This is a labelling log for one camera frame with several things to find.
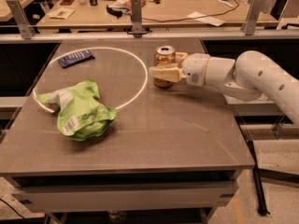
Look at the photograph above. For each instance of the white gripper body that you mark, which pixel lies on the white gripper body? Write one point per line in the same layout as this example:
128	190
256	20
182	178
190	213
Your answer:
194	68

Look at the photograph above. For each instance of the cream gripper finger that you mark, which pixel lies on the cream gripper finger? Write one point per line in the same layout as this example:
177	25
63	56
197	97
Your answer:
180	56
171	72

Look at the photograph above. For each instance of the orange soda can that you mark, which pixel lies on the orange soda can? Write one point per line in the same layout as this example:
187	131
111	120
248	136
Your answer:
164	55

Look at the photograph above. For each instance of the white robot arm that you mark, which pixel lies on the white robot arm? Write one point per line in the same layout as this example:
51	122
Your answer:
249	76

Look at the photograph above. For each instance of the green rice chip bag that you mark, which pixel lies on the green rice chip bag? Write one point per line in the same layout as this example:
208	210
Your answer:
81	114

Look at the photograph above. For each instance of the white paper sheet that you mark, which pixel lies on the white paper sheet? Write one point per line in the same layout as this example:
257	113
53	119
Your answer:
206	19

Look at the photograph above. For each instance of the black sunglasses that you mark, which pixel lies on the black sunglasses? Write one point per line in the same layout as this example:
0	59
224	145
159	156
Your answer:
114	12

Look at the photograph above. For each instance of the dark blue snack bar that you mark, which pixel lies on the dark blue snack bar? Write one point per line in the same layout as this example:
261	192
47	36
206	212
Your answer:
75	58

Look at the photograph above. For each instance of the white table drawer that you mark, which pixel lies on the white table drawer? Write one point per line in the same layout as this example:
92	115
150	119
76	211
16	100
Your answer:
126	196

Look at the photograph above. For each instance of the paper card on desk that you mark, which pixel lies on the paper card on desk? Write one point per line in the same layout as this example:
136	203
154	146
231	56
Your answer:
61	13

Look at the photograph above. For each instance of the black floor rod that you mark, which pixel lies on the black floor rod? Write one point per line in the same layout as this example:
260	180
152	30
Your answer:
262	206

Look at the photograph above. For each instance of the middle metal bracket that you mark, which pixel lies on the middle metal bracket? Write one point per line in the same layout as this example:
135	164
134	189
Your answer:
136	19

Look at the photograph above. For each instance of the metal bracket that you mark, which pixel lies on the metal bracket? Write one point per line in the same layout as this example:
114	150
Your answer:
249	26
136	19
25	28

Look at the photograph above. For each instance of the right metal bracket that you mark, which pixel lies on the right metal bracket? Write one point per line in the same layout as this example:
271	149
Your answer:
249	26

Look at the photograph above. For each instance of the left metal bracket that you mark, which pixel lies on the left metal bracket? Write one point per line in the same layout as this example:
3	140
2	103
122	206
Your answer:
25	28

